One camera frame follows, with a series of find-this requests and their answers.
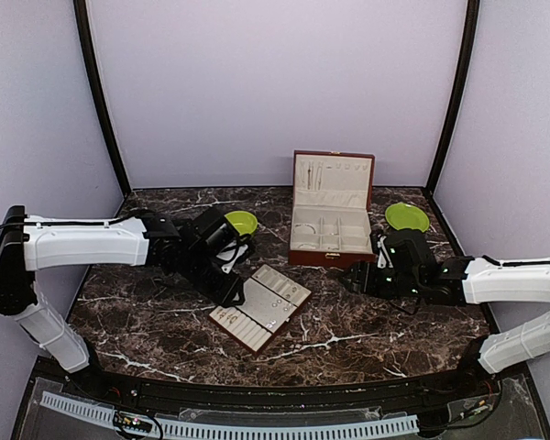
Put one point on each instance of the red jewelry box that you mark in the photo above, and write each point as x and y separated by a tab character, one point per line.
332	191

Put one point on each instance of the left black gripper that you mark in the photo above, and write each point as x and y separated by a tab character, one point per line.
225	295

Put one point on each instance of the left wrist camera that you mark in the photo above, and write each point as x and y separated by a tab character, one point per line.
218	240

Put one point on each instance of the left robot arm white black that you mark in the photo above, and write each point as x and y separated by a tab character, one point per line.
31	243

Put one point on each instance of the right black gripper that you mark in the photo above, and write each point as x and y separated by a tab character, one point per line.
366	281

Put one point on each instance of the green plate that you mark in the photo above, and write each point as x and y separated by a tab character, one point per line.
406	216

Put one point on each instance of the red jewelry tray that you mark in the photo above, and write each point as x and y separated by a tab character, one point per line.
271	301

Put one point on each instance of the white slotted cable duct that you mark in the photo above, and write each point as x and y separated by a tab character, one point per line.
228	427

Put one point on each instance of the silver bangle upper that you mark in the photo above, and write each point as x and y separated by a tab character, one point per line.
305	229

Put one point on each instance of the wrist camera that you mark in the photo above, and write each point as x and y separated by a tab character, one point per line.
404	251
218	240

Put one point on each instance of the green bowl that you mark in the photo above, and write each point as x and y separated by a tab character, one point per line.
244	222

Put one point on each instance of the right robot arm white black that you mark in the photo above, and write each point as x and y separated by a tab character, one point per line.
460	281

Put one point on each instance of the right black frame post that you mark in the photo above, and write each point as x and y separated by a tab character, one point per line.
456	96

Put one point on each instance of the small circuit board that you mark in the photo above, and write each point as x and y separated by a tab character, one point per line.
130	422

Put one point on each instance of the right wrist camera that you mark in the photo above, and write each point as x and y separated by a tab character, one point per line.
404	251

